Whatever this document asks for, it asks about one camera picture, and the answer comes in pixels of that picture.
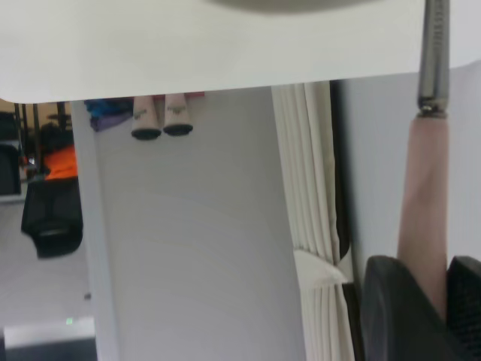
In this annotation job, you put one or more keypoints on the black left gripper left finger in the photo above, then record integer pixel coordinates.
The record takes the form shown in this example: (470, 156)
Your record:
(394, 319)

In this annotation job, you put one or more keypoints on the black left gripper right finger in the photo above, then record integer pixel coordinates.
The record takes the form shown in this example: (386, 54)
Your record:
(467, 301)

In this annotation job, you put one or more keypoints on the white pleated curtain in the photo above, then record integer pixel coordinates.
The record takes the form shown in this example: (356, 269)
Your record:
(300, 169)

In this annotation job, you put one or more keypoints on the pink bottle with black cap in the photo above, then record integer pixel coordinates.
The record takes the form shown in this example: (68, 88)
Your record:
(146, 116)
(177, 113)

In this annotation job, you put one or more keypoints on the purple blue cloth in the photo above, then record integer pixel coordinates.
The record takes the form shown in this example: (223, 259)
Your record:
(109, 118)

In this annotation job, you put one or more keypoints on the grey box with green light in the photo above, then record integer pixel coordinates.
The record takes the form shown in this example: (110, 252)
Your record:
(45, 334)

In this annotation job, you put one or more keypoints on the orange bag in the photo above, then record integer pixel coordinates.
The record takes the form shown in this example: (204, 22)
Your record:
(62, 167)

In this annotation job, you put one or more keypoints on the black shelf rack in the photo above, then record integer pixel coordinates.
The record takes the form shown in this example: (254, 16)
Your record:
(35, 113)

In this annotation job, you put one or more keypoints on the black vertical post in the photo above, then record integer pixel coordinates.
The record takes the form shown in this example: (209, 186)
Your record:
(340, 169)

